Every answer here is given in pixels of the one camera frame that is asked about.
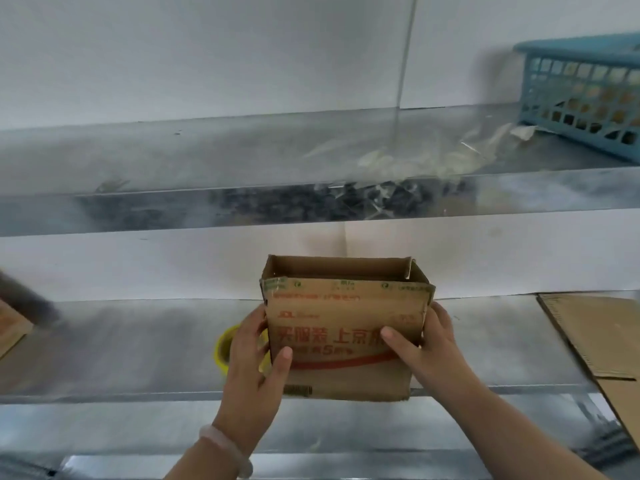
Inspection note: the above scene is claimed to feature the person's right hand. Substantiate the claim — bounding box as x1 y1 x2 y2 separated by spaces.
379 300 481 395

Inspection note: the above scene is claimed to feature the person's left hand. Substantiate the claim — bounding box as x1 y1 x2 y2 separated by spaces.
212 303 293 461

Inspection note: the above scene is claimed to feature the yellow tape roll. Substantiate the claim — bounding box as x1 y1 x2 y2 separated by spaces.
215 324 272 381

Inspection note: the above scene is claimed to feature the red-lettered cardboard box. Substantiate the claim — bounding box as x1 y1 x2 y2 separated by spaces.
259 254 437 403

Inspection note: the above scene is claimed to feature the plain perforated cardboard box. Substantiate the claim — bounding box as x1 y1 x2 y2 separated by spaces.
536 292 640 448

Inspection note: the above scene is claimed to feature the large red-printed cardboard box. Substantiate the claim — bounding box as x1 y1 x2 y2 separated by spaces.
0 299 33 358

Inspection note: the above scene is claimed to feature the person's right forearm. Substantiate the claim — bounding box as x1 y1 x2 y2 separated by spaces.
425 379 611 480

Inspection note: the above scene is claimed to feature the pile of clear tape scraps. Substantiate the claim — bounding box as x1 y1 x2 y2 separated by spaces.
305 122 539 215

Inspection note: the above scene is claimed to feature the pile of assorted small items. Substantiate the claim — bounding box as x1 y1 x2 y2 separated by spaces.
539 59 640 143

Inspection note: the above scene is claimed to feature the blue plastic basket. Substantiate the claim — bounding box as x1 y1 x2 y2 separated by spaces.
513 34 640 163

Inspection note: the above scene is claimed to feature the white bangle bracelet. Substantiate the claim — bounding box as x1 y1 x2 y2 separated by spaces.
199 424 253 479

